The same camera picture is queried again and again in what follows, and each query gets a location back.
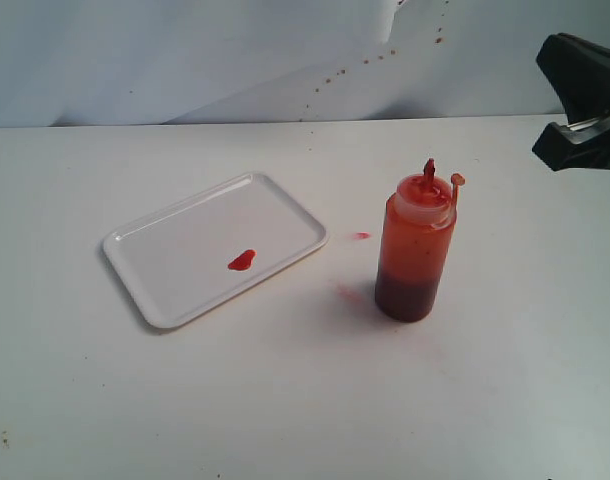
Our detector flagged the red sauce squeeze bottle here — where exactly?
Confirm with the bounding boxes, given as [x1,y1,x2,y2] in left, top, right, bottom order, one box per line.
[375,158,465,323]

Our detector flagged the red sauce blob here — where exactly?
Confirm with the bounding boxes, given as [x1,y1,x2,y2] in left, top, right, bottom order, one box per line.
[227,249,257,272]

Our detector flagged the white rectangular plastic tray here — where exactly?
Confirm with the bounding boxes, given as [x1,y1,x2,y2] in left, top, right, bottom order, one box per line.
[102,172,329,330]

